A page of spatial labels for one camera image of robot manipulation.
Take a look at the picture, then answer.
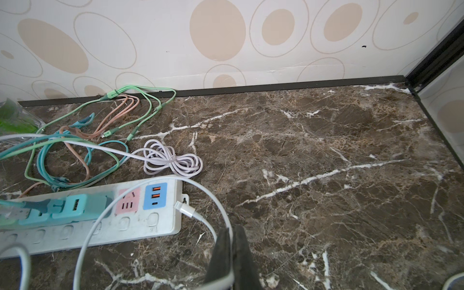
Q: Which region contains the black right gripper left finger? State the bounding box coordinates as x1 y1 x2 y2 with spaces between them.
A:
204 228 232 290

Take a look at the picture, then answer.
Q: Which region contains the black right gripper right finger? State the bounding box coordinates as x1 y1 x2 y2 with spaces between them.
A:
233 225 263 290

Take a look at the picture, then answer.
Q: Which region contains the teal charger plug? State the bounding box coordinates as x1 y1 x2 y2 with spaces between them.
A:
51 193 112 224
18 203 54 227

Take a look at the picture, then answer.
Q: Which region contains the green charging cable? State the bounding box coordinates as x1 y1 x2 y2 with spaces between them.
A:
0 85 178 186

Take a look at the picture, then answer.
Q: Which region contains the pink charging cable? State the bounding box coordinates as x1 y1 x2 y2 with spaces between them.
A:
16 94 141 198

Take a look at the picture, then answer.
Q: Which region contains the teal multi-head cable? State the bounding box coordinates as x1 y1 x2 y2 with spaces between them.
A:
0 112 130 191

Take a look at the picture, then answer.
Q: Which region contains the glass cup with green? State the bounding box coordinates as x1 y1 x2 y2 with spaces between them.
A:
1 98 45 136

